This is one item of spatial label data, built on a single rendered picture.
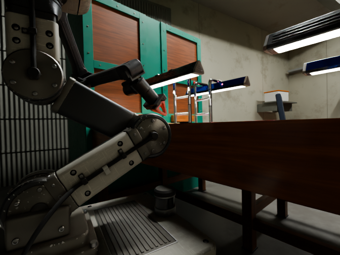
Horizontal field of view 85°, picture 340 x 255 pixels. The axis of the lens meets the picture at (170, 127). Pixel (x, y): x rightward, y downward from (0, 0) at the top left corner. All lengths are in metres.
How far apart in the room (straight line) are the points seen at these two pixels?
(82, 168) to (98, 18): 1.43
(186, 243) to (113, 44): 1.53
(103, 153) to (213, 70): 4.42
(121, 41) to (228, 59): 3.83
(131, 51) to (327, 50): 6.30
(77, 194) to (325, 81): 7.01
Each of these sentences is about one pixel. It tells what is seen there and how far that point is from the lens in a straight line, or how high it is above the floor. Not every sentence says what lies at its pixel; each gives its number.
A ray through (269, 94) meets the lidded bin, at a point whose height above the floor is 1.51.
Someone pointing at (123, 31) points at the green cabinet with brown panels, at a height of 1.57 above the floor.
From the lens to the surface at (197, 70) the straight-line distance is 1.06.
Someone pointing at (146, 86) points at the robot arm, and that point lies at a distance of 0.76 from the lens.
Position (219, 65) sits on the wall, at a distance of 4.96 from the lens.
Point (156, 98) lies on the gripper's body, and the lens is 0.79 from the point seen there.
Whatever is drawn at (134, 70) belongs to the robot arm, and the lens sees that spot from 0.75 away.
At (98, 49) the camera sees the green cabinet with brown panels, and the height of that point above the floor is 1.36.
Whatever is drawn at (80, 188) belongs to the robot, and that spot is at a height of 0.62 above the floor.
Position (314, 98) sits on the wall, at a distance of 7.17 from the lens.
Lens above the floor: 0.76
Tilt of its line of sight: 1 degrees down
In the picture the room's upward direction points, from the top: 1 degrees counter-clockwise
